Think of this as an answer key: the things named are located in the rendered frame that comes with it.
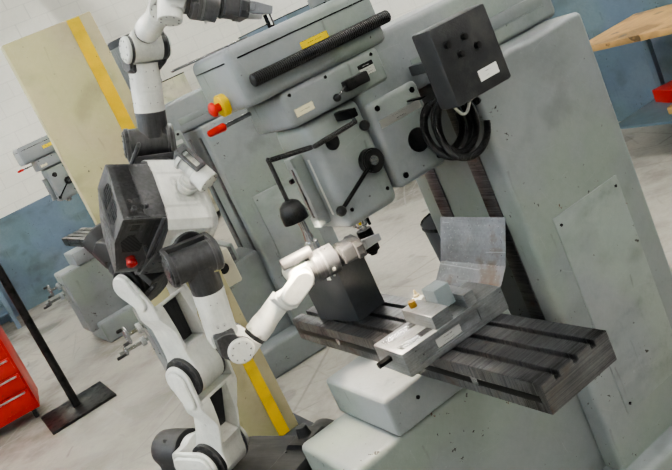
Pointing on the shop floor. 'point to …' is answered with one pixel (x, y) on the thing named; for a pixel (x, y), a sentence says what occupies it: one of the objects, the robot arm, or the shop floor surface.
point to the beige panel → (42, 82)
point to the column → (571, 224)
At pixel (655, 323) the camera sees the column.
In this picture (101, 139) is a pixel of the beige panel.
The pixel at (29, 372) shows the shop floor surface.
